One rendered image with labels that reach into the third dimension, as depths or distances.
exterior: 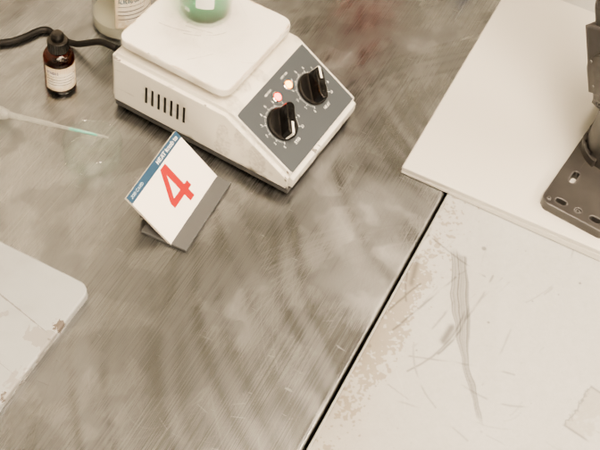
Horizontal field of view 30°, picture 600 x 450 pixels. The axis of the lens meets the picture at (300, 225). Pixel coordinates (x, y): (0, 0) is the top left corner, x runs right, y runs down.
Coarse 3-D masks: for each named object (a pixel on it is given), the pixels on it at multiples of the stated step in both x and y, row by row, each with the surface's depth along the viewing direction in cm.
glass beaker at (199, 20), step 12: (180, 0) 103; (192, 0) 101; (204, 0) 101; (216, 0) 101; (228, 0) 102; (180, 12) 104; (192, 12) 102; (204, 12) 102; (216, 12) 102; (228, 12) 104; (192, 24) 103; (204, 24) 103; (216, 24) 104
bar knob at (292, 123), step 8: (288, 104) 102; (272, 112) 102; (280, 112) 102; (288, 112) 101; (272, 120) 102; (280, 120) 102; (288, 120) 101; (272, 128) 102; (280, 128) 102; (288, 128) 101; (296, 128) 103; (280, 136) 102; (288, 136) 101
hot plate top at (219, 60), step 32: (160, 0) 105; (128, 32) 102; (160, 32) 103; (192, 32) 103; (224, 32) 104; (256, 32) 104; (160, 64) 101; (192, 64) 101; (224, 64) 101; (256, 64) 102
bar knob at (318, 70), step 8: (312, 72) 105; (320, 72) 105; (304, 80) 105; (312, 80) 105; (320, 80) 104; (304, 88) 105; (312, 88) 105; (320, 88) 104; (304, 96) 105; (312, 96) 105; (320, 96) 104
